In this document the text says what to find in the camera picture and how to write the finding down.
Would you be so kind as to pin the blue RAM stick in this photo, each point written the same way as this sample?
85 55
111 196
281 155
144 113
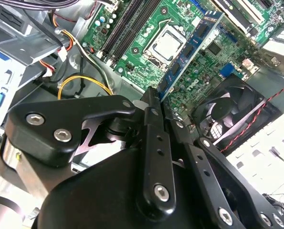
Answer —
192 47

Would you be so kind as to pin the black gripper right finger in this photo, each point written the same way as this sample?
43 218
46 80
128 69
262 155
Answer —
203 167

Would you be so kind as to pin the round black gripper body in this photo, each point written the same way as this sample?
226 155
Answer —
96 202

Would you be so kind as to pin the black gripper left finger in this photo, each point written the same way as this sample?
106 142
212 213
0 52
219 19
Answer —
48 133

